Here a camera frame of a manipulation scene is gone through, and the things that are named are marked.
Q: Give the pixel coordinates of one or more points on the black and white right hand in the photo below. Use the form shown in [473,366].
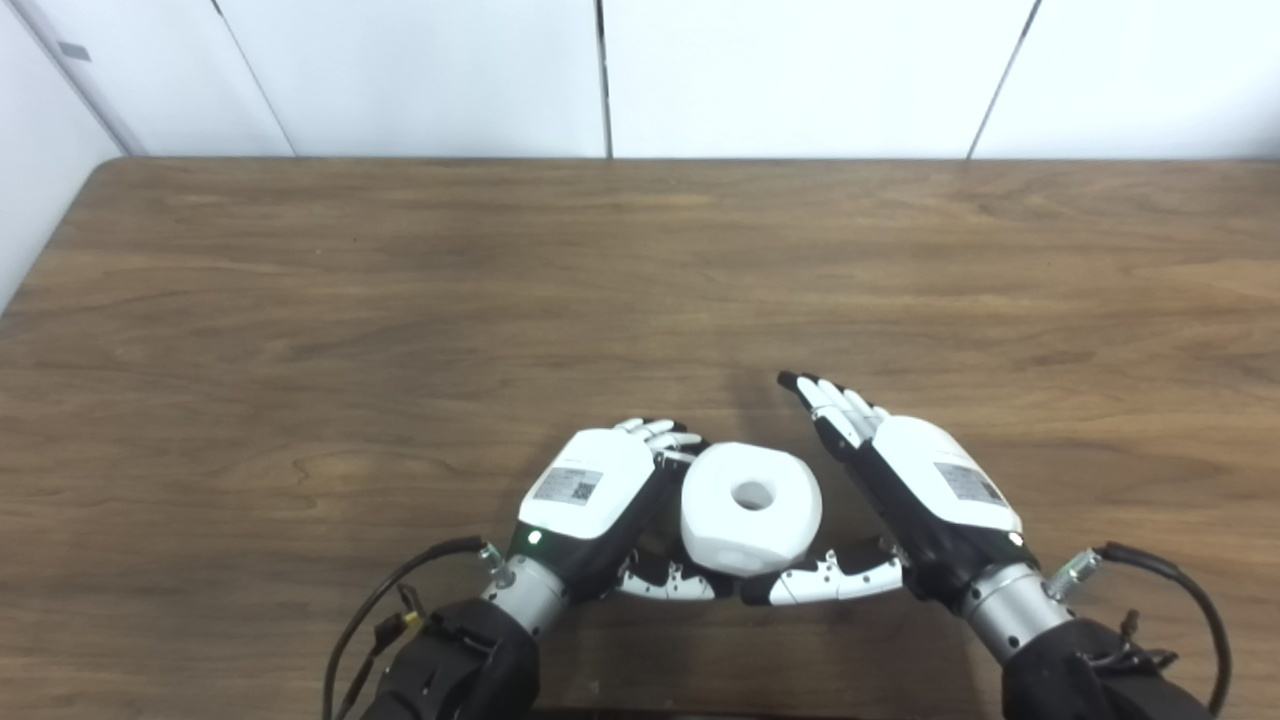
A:
[930,500]

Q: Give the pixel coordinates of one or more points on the black and white left hand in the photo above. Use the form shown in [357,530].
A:
[585,505]

